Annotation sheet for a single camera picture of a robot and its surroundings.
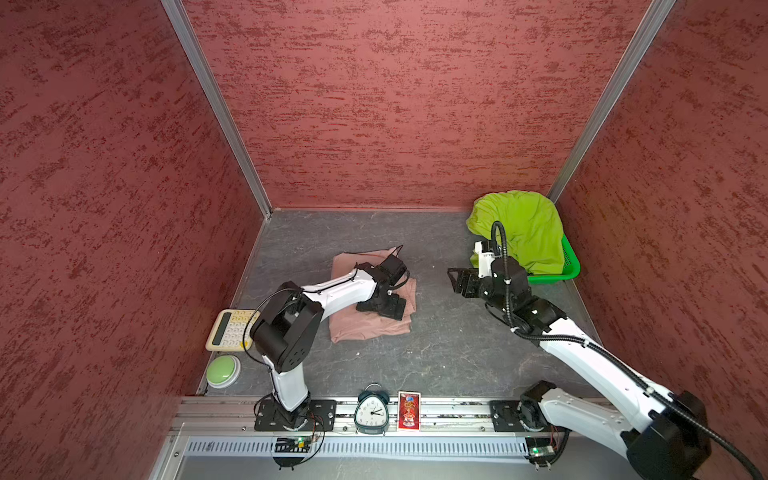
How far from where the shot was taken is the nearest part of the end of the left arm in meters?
0.70

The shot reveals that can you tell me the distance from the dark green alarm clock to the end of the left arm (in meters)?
0.20

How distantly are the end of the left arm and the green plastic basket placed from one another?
18.7 inches

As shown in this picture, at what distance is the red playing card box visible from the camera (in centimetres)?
73

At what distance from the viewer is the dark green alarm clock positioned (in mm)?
710

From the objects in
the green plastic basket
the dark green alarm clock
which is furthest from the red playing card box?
the green plastic basket

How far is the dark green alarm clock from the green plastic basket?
24.1 inches

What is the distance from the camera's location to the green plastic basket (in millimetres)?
958
